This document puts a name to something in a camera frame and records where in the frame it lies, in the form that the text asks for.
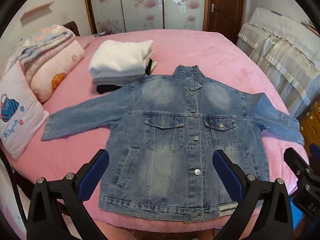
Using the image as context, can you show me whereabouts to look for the brown wooden door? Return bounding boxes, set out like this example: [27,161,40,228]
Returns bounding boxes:
[203,0,247,44]

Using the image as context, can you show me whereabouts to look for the folded grey knit sweater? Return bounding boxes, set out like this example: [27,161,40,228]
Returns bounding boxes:
[92,74,147,86]

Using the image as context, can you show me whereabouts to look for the stack of folded clothes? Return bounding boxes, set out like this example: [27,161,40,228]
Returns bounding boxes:
[89,39,155,79]

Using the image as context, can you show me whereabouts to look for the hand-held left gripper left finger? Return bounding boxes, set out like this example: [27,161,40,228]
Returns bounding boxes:
[27,149,110,240]

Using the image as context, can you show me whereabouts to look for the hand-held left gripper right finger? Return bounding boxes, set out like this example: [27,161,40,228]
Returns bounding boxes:
[212,149,293,240]

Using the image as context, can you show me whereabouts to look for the dark wooden headboard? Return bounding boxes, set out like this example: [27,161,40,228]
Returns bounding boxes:
[62,21,81,37]

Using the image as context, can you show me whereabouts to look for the wooden wall shelf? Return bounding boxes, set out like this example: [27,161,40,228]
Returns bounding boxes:
[20,1,55,20]

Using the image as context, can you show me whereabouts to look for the floral sliding wardrobe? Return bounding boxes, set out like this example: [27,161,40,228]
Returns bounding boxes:
[82,0,210,34]

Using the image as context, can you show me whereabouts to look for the pink bed blanket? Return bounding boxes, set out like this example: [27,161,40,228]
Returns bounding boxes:
[10,29,310,234]

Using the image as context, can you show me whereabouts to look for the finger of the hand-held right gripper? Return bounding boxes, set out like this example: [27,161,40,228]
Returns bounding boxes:
[310,144,320,161]
[284,147,313,180]

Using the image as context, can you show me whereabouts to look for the folded black garment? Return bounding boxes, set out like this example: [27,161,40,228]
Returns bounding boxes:
[96,84,125,95]

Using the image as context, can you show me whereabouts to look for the pink printed pillow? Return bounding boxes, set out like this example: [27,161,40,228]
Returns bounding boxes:
[0,62,50,162]

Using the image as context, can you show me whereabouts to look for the lace-covered furniture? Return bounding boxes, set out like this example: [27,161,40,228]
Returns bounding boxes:
[236,7,320,119]

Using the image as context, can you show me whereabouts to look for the folded floral quilt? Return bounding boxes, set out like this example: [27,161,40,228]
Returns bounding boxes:
[0,24,75,78]

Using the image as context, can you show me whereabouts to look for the folded pink quilt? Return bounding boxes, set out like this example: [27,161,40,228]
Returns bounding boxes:
[24,40,85,103]

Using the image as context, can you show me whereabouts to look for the wooden cabinet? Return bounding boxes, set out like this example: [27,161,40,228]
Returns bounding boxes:
[299,104,320,155]

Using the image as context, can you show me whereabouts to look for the blue denim jacket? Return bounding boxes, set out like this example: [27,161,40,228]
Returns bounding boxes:
[41,64,305,222]

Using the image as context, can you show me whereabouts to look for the black cable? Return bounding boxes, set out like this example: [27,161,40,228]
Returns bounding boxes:
[0,146,28,222]

